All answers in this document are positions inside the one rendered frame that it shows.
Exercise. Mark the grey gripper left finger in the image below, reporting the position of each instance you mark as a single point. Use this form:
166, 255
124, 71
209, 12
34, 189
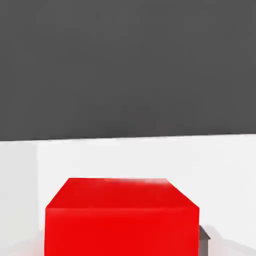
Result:
34, 250

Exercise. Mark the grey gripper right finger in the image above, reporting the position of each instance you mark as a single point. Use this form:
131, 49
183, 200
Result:
204, 243

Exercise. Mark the small red cube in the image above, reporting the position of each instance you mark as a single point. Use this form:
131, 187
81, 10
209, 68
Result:
122, 228

